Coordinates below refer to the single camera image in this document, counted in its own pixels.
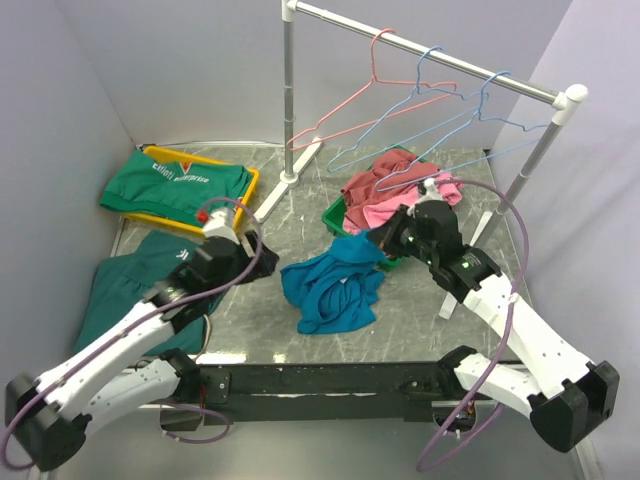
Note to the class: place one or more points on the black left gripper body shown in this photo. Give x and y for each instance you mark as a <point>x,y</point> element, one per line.
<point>242,260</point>

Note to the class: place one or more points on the blue wire hanger middle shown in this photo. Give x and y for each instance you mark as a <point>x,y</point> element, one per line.
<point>419,88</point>

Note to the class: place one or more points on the green printed t shirt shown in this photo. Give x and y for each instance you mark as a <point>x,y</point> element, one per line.
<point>172,190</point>

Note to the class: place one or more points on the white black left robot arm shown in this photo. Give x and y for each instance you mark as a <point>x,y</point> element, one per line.
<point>51,416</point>

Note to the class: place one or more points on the silver white clothes rack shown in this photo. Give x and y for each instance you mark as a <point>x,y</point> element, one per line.
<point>564,103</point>

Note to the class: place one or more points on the maroon t shirt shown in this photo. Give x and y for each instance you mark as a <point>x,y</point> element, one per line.
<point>360,191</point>

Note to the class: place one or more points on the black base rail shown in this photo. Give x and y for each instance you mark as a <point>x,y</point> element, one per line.
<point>312,392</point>

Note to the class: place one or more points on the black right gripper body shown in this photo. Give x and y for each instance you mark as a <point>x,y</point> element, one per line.
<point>401,239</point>

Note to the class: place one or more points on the blue wire hanger right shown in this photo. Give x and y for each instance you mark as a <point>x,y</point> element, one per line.
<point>477,115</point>

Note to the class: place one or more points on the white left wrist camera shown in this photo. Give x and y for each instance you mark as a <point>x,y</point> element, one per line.
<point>218,224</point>

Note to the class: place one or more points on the pink wire hanger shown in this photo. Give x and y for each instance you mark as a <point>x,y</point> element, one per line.
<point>373,80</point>

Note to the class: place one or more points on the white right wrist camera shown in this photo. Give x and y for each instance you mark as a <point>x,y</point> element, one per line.
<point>427,190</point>

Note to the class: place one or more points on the green plastic tray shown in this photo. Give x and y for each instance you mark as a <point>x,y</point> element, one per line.
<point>333,218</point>

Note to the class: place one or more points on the teal blue t shirt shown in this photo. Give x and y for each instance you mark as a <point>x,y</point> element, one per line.
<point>335,291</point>

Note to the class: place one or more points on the pink t shirt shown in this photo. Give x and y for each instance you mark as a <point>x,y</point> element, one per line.
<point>377,214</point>

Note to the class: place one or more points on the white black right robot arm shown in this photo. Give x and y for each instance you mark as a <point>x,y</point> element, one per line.
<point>565,395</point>

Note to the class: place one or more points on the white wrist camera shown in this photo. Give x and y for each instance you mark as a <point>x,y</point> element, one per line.
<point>427,190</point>
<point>218,224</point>

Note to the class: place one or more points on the yellow plastic tray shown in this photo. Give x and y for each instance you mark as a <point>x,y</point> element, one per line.
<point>164,155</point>

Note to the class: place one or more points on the dark green shorts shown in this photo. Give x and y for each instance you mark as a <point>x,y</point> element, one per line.
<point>120,282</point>

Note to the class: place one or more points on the blue wire hanger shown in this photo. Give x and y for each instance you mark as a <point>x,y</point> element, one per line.
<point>419,88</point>
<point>477,115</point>

